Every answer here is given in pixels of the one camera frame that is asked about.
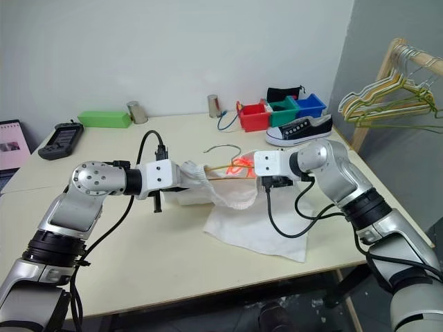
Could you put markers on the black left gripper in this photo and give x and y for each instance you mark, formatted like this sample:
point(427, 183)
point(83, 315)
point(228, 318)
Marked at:
point(174, 189)

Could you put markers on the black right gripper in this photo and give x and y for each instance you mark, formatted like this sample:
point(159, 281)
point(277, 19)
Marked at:
point(280, 181)

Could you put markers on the white shorts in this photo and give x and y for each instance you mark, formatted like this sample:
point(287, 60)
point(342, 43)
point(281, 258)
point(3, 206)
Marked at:
point(256, 224)

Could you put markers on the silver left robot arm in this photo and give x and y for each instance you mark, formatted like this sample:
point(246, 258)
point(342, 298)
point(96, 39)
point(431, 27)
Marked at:
point(79, 204)

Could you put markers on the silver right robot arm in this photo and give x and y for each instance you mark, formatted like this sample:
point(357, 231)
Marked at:
point(349, 186)

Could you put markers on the black canvas sneaker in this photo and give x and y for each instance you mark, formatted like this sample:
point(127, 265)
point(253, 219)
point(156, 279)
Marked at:
point(301, 133)

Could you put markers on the green plastic bin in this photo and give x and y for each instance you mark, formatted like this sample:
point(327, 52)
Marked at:
point(282, 115)

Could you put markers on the red plastic bin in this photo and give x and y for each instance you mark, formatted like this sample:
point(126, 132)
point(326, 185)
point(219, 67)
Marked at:
point(254, 121)

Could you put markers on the blue plastic bin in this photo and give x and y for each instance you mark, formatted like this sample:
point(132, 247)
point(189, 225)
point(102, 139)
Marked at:
point(311, 107)

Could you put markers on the steel cup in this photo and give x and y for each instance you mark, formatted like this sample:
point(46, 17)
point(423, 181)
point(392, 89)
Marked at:
point(137, 112)
point(214, 105)

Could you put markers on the wooden clothes rack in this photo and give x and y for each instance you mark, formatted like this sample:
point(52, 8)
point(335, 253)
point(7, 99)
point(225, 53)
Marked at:
point(360, 133)

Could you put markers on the green rectangular box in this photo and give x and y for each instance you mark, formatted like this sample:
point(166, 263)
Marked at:
point(104, 119)

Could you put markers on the black handheld controller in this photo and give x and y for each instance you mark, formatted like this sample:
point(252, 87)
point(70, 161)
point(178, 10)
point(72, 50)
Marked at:
point(60, 141)

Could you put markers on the bundle of coloured hangers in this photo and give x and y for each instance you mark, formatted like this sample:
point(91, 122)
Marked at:
point(356, 93)

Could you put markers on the black table leg base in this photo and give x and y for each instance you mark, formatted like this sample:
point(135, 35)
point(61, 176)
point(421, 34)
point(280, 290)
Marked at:
point(349, 287)

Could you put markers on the dark rounded shape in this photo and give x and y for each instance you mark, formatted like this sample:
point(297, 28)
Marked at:
point(277, 316)

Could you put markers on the open laptop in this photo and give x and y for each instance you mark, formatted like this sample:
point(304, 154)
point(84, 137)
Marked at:
point(12, 148)

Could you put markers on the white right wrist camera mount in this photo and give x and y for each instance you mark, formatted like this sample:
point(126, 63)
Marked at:
point(271, 164)

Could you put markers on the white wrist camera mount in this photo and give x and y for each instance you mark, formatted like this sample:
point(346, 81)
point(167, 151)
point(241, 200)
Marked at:
point(271, 164)
point(159, 176)

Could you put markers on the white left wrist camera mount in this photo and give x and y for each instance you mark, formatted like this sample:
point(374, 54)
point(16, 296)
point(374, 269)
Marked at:
point(159, 176)

